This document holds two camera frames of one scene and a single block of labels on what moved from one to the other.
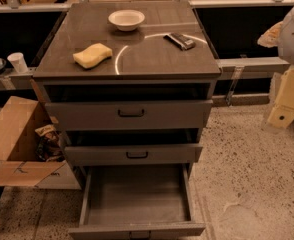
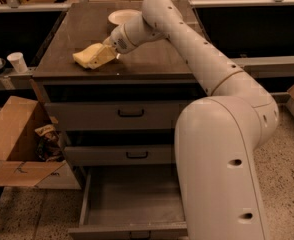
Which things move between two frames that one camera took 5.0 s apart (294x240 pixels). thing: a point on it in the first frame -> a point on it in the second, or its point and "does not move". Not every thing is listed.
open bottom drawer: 142,201 does not move
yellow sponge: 92,55 does not move
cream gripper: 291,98 -> 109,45
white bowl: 126,20 does not move
